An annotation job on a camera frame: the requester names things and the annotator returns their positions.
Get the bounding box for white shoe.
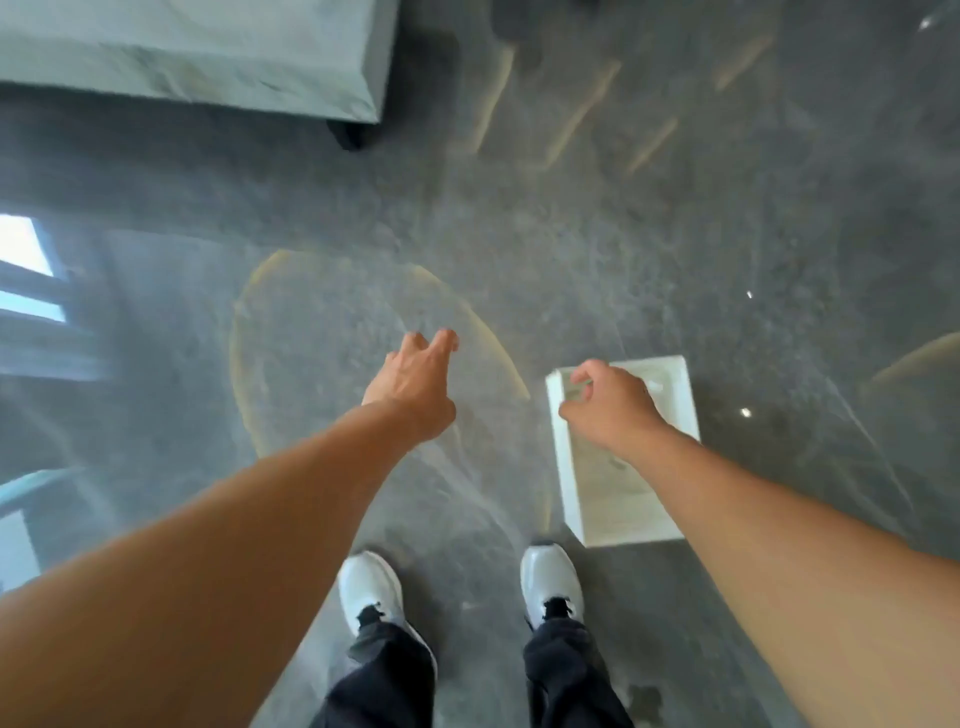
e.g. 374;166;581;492
519;543;586;632
336;550;438;669

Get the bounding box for white open box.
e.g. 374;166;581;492
545;355;702;549

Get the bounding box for white right shoe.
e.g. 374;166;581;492
519;543;586;632

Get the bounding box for person's left forearm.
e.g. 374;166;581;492
0;399;429;728

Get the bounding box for white left shoe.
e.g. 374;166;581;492
336;550;438;669

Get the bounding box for person's left hand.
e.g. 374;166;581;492
362;328;461;446

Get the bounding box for person's right forearm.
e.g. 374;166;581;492
618;429;960;728

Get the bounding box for black trousers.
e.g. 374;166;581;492
309;597;636;728

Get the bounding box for person's right hand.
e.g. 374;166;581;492
558;358;670;456

